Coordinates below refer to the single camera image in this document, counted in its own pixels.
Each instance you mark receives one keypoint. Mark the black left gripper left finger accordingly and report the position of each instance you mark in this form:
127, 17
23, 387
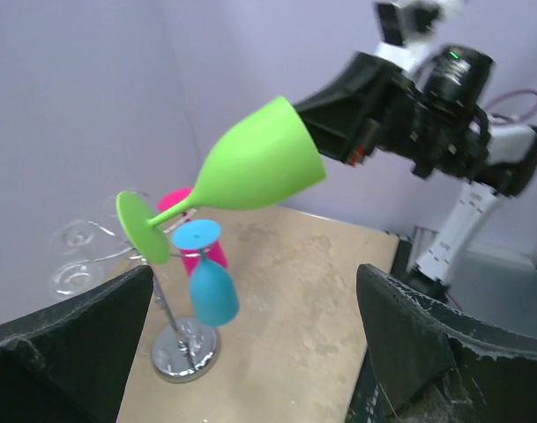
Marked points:
70, 362

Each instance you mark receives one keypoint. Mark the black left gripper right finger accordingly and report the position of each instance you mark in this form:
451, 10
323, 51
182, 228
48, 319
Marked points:
435, 364

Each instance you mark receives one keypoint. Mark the green plastic goblet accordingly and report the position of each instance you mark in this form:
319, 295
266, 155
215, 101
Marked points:
264, 159

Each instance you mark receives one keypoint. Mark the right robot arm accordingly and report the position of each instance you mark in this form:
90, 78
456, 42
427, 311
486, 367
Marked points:
511, 164

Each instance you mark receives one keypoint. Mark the tall clear flute glass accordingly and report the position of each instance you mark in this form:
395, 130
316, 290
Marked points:
73, 279

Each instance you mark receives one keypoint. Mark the clear wine glass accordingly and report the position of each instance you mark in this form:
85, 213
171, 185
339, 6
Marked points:
73, 239
129, 205

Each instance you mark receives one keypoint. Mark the chrome wine glass rack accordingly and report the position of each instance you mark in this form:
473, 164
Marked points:
185, 349

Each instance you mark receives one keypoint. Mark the pink plastic goblet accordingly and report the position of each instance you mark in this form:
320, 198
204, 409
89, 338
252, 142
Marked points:
198, 236

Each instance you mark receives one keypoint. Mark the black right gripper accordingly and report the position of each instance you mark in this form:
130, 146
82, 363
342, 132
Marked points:
371, 105

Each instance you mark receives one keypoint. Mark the blue plastic goblet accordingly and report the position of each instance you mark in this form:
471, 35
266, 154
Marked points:
212, 293

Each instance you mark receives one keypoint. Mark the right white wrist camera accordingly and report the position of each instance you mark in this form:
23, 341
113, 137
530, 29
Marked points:
408, 28

